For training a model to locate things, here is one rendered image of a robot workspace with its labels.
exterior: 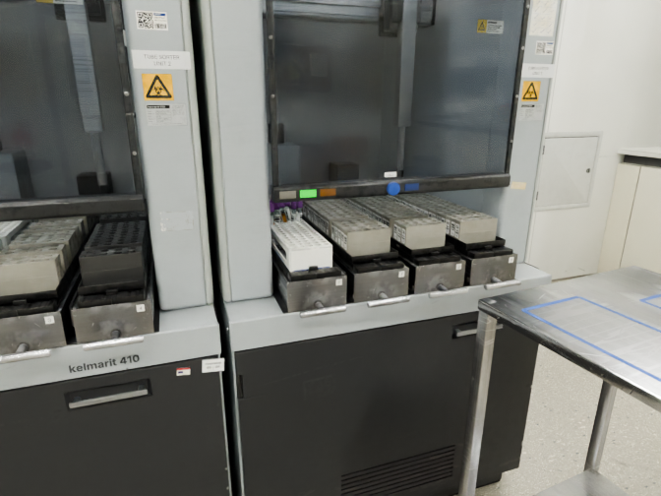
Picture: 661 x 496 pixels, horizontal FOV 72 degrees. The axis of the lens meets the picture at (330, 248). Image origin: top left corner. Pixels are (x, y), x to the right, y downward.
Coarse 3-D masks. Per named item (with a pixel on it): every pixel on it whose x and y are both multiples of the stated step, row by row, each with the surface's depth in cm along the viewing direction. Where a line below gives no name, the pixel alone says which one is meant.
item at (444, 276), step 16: (400, 256) 112; (416, 256) 113; (432, 256) 108; (448, 256) 108; (416, 272) 105; (432, 272) 107; (448, 272) 108; (464, 272) 110; (416, 288) 106; (432, 288) 108; (448, 288) 110; (464, 288) 106
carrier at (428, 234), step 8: (408, 224) 112; (416, 224) 111; (424, 224) 111; (432, 224) 112; (440, 224) 112; (408, 232) 110; (416, 232) 111; (424, 232) 112; (432, 232) 112; (440, 232) 113; (408, 240) 111; (416, 240) 112; (424, 240) 112; (432, 240) 113; (440, 240) 114; (416, 248) 112
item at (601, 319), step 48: (528, 288) 89; (576, 288) 89; (624, 288) 89; (480, 336) 85; (528, 336) 74; (576, 336) 71; (624, 336) 71; (480, 384) 87; (624, 384) 60; (480, 432) 92; (576, 480) 112
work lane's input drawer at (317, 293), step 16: (272, 256) 112; (272, 272) 109; (288, 272) 98; (304, 272) 98; (320, 272) 98; (336, 272) 99; (288, 288) 96; (304, 288) 97; (320, 288) 98; (336, 288) 99; (288, 304) 97; (304, 304) 98; (320, 304) 97; (336, 304) 101
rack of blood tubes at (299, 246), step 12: (276, 228) 115; (288, 228) 114; (300, 228) 114; (312, 228) 114; (276, 240) 118; (288, 240) 105; (300, 240) 104; (312, 240) 105; (324, 240) 104; (276, 252) 110; (288, 252) 98; (300, 252) 98; (312, 252) 99; (324, 252) 100; (288, 264) 99; (300, 264) 99; (312, 264) 100; (324, 264) 101
